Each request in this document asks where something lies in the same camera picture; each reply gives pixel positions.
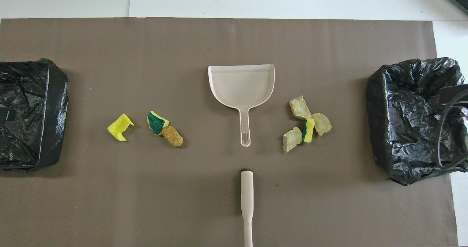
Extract small yellow green sponge strip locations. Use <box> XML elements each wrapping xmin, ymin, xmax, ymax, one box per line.
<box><xmin>302</xmin><ymin>118</ymin><xmax>315</xmax><ymax>143</ymax></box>

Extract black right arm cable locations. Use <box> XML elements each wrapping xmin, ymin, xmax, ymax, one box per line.
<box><xmin>431</xmin><ymin>84</ymin><xmax>468</xmax><ymax>169</ymax></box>

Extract brown cork-like sponge lump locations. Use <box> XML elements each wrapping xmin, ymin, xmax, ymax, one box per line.
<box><xmin>162</xmin><ymin>126</ymin><xmax>184</xmax><ymax>147</ymax></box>

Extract yellow sponge green scouring pad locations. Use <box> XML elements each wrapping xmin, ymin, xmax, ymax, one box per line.
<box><xmin>147</xmin><ymin>111</ymin><xmax>170</xmax><ymax>135</ymax></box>

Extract beige plastic dustpan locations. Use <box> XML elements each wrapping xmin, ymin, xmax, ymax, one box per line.
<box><xmin>208</xmin><ymin>64</ymin><xmax>275</xmax><ymax>147</ymax></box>

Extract beige hand brush black bristles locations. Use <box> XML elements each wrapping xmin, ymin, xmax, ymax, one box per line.
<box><xmin>240</xmin><ymin>169</ymin><xmax>254</xmax><ymax>247</ymax></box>

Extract black bag-lined trash bin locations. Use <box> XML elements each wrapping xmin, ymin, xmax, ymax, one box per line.
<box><xmin>0</xmin><ymin>58</ymin><xmax>69</xmax><ymax>172</ymax></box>
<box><xmin>367</xmin><ymin>57</ymin><xmax>468</xmax><ymax>186</ymax></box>

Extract yellow sponge piece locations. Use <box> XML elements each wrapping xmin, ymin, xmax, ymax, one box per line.
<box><xmin>107</xmin><ymin>113</ymin><xmax>134</xmax><ymax>142</ymax></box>

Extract beige sponge chunk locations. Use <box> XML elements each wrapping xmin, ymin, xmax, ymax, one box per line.
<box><xmin>282</xmin><ymin>127</ymin><xmax>303</xmax><ymax>153</ymax></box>
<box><xmin>312</xmin><ymin>112</ymin><xmax>332</xmax><ymax>136</ymax></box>
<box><xmin>289</xmin><ymin>96</ymin><xmax>312</xmax><ymax>120</ymax></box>

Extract brown paper table mat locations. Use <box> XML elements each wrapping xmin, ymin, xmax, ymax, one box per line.
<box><xmin>0</xmin><ymin>18</ymin><xmax>459</xmax><ymax>247</ymax></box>

